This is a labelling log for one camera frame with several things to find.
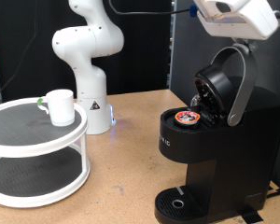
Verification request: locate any black machine power cord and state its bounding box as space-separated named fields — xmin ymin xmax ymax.
xmin=265 ymin=186 xmax=280 ymax=200

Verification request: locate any blue cable connector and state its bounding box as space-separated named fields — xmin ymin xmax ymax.
xmin=189 ymin=3 xmax=200 ymax=18

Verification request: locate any black tape strip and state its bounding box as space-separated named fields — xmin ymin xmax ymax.
xmin=237 ymin=206 xmax=265 ymax=224

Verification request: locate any white mug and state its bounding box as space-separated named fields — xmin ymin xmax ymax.
xmin=36 ymin=89 xmax=77 ymax=128

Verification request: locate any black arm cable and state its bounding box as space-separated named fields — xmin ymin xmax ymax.
xmin=107 ymin=0 xmax=191 ymax=17

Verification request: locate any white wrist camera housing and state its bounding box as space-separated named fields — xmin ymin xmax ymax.
xmin=204 ymin=0 xmax=251 ymax=16

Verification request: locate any black Keurig coffee machine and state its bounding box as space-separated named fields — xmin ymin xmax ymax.
xmin=154 ymin=43 xmax=280 ymax=224

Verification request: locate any orange-lidded coffee pod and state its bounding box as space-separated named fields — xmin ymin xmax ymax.
xmin=175 ymin=110 xmax=201 ymax=126

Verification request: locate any white two-tier turntable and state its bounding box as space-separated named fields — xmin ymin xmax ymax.
xmin=0 ymin=96 xmax=91 ymax=209

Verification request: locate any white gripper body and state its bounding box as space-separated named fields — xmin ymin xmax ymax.
xmin=193 ymin=0 xmax=280 ymax=41

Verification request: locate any thin black hanging cable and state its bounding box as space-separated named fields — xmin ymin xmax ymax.
xmin=0 ymin=0 xmax=39 ymax=104

